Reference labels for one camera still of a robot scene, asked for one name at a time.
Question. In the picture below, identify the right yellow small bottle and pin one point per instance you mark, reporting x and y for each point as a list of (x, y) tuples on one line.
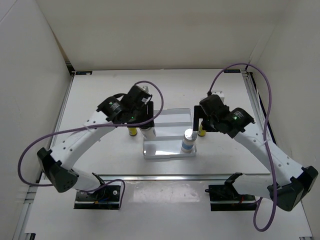
[(201, 132)]

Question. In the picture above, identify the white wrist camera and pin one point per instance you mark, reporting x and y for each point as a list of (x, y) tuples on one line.
[(144, 88), (219, 93)]

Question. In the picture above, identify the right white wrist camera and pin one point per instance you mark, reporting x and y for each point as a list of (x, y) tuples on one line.
[(219, 93)]

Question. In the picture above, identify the yellow small bottle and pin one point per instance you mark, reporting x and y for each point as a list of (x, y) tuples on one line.
[(132, 131), (201, 132)]

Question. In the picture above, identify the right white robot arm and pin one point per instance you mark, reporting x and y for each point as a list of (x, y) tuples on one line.
[(289, 181)]

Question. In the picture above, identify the white silver-cap bottle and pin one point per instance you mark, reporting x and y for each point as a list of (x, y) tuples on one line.
[(189, 140), (149, 134)]

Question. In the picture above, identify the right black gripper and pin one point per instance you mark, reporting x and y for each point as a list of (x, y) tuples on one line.
[(198, 113)]

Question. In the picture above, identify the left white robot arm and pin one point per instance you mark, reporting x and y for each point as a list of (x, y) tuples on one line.
[(58, 162)]

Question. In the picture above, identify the aluminium front rail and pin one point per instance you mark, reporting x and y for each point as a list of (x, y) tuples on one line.
[(165, 177)]

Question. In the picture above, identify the white divided tray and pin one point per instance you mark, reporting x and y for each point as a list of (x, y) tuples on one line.
[(169, 140)]

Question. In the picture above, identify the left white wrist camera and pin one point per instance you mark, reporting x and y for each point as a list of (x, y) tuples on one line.
[(144, 88)]

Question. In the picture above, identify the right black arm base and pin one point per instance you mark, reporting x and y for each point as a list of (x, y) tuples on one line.
[(224, 197)]

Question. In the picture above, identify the right blue corner label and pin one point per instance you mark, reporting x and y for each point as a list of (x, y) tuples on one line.
[(232, 71)]

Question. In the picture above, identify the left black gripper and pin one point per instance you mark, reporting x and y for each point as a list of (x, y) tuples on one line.
[(150, 110)]

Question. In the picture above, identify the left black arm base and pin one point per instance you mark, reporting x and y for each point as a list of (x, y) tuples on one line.
[(109, 197)]

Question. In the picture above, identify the left yellow small bottle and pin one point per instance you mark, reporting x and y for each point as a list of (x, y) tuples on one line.
[(132, 131)]

